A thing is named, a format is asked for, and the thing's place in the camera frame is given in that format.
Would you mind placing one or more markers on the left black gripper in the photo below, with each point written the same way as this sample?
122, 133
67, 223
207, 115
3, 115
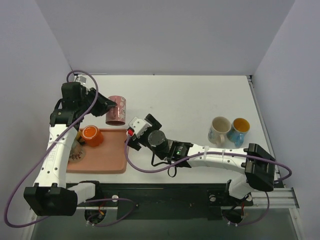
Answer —
99, 106

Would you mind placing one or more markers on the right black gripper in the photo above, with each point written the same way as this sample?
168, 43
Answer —
144, 135

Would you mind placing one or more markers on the pink patterned mug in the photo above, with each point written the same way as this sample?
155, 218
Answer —
117, 115

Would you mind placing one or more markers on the beige patterned mug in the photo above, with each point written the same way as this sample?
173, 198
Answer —
218, 130

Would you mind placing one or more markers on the blue patterned mug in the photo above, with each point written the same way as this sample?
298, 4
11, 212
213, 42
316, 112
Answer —
239, 128

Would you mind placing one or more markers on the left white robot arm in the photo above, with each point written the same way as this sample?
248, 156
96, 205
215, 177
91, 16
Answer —
49, 195

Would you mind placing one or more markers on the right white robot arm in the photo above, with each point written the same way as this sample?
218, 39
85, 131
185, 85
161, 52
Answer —
254, 164

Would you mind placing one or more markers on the orange mug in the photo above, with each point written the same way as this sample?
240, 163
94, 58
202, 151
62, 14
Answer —
92, 136

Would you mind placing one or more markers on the yellow mug behind tray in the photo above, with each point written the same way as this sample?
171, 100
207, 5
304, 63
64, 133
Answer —
79, 138

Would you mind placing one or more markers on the yellow cream mug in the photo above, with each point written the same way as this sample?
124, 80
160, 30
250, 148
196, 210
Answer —
77, 152

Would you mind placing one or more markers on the pink plastic tray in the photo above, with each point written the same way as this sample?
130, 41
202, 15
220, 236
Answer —
107, 158

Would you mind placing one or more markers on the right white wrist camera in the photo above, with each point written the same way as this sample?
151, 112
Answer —
139, 126

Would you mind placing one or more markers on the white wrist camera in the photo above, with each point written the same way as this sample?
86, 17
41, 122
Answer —
139, 126
80, 79

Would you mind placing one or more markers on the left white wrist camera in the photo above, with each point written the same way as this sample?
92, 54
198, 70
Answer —
80, 79

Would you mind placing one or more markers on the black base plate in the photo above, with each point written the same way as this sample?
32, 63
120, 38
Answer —
167, 201

